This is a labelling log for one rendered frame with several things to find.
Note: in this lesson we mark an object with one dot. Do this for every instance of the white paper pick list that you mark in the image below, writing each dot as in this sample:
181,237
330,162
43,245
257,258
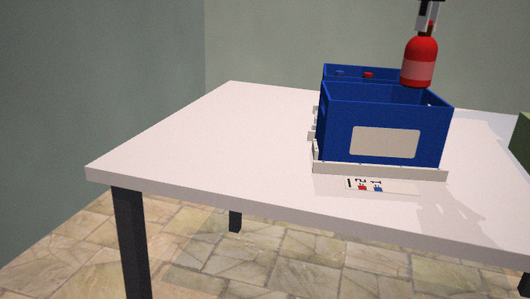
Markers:
381,186

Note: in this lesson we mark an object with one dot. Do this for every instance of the blue crate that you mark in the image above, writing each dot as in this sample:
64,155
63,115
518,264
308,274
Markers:
370,128
351,72

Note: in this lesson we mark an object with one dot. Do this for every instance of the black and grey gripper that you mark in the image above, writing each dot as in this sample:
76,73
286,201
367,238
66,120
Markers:
428,10

